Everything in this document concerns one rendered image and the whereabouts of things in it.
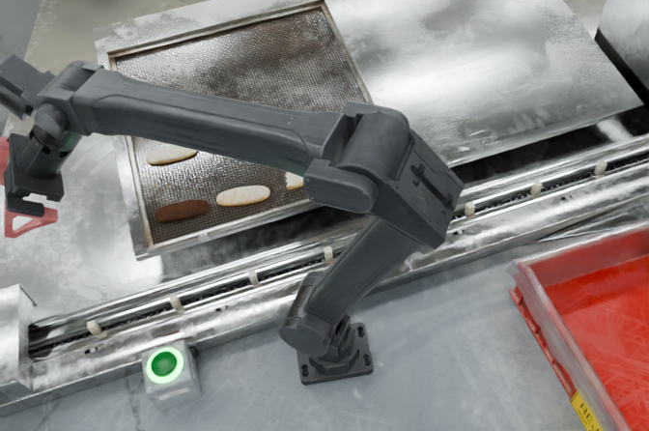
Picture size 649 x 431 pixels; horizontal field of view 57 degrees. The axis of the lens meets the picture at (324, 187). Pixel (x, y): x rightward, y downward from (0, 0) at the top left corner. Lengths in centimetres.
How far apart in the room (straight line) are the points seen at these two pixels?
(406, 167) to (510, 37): 89
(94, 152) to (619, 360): 112
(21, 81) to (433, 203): 51
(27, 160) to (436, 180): 53
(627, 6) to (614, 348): 69
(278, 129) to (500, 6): 97
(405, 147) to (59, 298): 80
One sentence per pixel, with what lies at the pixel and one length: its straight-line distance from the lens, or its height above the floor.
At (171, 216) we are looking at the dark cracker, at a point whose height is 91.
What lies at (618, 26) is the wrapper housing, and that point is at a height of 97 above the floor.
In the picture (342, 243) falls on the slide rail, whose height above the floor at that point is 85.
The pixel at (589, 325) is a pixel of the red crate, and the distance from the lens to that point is 110.
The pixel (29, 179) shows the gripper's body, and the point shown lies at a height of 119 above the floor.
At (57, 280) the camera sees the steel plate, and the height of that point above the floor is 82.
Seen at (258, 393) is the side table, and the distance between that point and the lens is 101.
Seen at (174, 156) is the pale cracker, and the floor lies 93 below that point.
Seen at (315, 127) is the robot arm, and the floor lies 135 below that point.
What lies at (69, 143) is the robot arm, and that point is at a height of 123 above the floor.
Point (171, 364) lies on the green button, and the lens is 97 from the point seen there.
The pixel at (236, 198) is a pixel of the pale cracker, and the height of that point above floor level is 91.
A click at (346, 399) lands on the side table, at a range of 99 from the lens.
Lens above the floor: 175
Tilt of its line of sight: 50 degrees down
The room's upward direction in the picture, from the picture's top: 6 degrees counter-clockwise
